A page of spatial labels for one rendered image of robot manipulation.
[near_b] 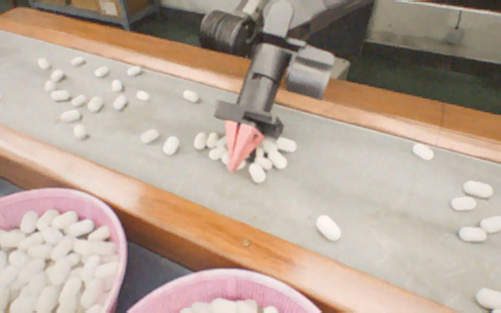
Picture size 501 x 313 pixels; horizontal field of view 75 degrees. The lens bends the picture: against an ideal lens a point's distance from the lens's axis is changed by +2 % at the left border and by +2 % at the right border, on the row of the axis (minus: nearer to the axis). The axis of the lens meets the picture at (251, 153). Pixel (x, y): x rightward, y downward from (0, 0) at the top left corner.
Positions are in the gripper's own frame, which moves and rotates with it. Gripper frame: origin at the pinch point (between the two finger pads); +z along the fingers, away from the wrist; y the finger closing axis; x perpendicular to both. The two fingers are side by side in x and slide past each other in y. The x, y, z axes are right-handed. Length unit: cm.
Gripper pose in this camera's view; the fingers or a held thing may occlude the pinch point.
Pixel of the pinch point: (232, 166)
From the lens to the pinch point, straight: 50.3
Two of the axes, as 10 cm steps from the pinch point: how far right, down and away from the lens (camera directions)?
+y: 9.0, 2.8, -3.2
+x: 2.8, 1.8, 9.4
